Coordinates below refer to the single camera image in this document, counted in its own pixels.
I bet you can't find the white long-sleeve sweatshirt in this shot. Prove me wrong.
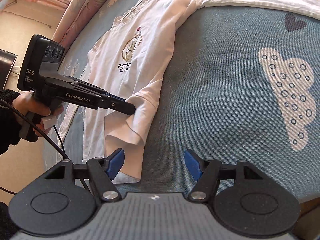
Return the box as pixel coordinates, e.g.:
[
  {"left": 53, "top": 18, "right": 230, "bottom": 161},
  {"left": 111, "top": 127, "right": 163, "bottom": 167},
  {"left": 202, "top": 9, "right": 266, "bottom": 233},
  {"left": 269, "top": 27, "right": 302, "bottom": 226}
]
[{"left": 44, "top": 0, "right": 320, "bottom": 183}]

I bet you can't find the black fleece sleeve forearm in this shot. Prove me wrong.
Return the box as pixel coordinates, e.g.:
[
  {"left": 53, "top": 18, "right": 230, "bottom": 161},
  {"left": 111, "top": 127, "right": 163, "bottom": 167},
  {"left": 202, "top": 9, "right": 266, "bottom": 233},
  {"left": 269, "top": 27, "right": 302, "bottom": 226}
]
[{"left": 0, "top": 89, "right": 21, "bottom": 154}]

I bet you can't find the person's left hand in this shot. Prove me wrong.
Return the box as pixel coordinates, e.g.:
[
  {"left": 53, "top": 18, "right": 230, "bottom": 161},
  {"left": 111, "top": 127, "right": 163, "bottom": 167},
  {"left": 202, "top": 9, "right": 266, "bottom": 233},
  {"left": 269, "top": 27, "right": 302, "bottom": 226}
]
[{"left": 11, "top": 89, "right": 65, "bottom": 138}]

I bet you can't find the black flat monitor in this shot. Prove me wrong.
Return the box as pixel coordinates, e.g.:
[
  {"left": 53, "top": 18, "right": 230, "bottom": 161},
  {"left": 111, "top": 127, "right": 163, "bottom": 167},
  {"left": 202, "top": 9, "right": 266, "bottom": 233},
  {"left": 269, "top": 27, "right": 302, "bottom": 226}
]
[{"left": 0, "top": 49, "right": 17, "bottom": 89}]

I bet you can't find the blue patterned bed sheet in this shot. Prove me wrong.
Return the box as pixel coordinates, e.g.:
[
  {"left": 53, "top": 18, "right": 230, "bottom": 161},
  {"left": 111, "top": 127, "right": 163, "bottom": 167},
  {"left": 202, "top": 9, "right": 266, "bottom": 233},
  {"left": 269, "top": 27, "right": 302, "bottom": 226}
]
[{"left": 42, "top": 0, "right": 320, "bottom": 204}]

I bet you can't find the pink floral quilt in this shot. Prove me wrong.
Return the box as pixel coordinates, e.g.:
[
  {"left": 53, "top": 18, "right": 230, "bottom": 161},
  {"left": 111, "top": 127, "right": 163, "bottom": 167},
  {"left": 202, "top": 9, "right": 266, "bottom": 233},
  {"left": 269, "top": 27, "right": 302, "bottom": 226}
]
[{"left": 53, "top": 0, "right": 107, "bottom": 49}]

